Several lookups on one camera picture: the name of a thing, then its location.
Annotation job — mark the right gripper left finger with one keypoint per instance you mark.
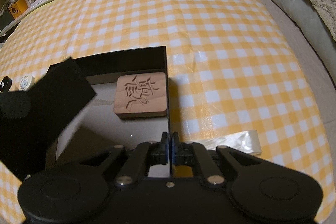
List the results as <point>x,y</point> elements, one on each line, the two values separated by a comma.
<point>141,159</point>

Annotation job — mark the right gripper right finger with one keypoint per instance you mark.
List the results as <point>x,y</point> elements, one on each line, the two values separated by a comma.
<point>199,160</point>

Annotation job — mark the large black storage box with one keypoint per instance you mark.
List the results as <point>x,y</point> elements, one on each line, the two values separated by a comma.
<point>97,127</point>

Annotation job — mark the carved wooden square block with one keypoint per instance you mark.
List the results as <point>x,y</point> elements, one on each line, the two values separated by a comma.
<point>141,95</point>

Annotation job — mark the small black rectangular box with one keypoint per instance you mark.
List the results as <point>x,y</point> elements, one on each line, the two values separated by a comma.
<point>32,120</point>

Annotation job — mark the round white patterned tin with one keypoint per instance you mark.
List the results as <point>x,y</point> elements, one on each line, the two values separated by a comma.
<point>26,82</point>

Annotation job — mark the black round small case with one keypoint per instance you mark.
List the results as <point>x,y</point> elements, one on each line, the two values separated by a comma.
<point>6,84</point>

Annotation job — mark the clear plastic wrapper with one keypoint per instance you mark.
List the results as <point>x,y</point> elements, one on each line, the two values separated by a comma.
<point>244,141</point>

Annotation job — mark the yellow checkered table cloth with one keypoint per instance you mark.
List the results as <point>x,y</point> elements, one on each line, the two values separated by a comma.
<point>230,65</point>

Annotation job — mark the grey cushion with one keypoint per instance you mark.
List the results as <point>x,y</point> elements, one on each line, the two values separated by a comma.
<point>312,26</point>

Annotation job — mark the yellow orange box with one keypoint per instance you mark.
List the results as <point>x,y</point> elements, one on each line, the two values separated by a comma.
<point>18,8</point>

